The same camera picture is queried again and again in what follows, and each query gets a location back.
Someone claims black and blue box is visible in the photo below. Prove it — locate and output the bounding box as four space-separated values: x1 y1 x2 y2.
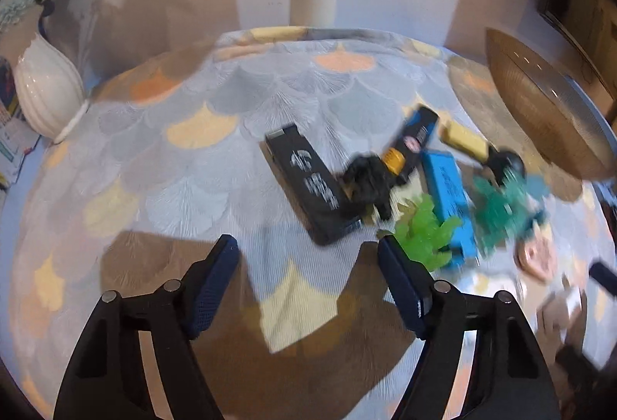
383 106 439 185

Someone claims long black box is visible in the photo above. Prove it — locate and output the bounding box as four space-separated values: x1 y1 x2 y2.
265 123 363 247

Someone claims pink ring-shaped object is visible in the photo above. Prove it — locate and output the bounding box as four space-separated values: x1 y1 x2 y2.
513 227 557 281

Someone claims pale yellow box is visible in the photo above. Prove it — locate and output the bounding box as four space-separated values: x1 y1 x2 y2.
441 119 490 163

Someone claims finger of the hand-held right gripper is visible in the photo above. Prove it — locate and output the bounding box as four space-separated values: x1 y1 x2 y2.
589 260 617 298
554 345 617 402

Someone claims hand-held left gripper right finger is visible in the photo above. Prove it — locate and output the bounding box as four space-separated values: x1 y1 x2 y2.
377 235 562 420

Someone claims scallop patterned tablecloth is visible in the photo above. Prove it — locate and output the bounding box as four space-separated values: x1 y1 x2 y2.
0 26 617 420

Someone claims black toy figure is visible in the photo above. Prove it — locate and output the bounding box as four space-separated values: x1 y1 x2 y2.
340 153 393 221

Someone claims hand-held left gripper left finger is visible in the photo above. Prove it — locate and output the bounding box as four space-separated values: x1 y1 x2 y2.
53 234 240 420

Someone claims light green toy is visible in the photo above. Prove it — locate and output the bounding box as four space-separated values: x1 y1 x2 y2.
381 196 464 271

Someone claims amber ribbed glass bowl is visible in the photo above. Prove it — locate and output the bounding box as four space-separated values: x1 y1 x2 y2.
486 27 615 180

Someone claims white ribbed vase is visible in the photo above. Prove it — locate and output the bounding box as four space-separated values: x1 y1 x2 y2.
14 33 86 144

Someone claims black round object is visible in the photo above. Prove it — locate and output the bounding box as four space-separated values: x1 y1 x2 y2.
484 148 526 185

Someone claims dark green toy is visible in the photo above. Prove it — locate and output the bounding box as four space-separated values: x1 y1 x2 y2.
470 174 548 257

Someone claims bright blue box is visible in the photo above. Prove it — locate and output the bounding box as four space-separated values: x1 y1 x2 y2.
421 150 478 269

